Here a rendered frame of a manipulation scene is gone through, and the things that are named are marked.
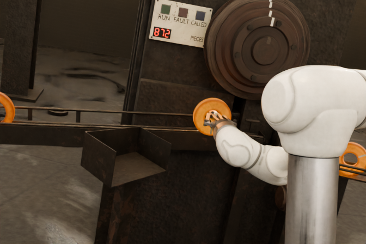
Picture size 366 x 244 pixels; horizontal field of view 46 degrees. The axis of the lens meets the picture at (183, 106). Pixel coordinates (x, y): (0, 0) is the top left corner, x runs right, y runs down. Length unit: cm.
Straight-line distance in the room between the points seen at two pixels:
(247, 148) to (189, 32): 79
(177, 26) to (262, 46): 40
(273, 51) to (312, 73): 101
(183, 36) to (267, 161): 80
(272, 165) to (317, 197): 55
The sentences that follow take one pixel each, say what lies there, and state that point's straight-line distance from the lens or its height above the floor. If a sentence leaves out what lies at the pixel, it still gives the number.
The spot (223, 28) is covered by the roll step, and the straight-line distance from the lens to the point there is 185.
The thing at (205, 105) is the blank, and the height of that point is 87.
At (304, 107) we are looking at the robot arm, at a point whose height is 111.
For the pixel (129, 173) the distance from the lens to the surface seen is 164.
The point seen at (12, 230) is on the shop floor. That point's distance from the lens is 238.
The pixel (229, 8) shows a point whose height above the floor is 126.
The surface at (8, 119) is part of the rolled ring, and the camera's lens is 197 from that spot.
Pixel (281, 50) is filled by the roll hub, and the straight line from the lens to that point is 188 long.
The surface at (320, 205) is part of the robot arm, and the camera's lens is 89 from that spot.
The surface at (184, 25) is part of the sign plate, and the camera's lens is 197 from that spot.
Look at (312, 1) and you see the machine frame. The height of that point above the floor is 136.
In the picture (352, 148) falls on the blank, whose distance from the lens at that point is 207.
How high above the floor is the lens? 127
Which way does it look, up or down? 14 degrees down
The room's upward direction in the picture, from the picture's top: 11 degrees clockwise
